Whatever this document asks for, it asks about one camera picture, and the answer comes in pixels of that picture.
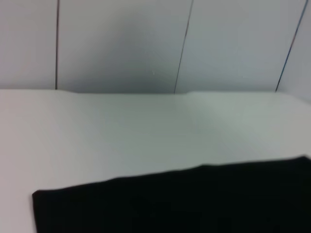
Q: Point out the black shirt with FREE print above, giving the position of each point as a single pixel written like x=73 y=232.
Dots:
x=182 y=201

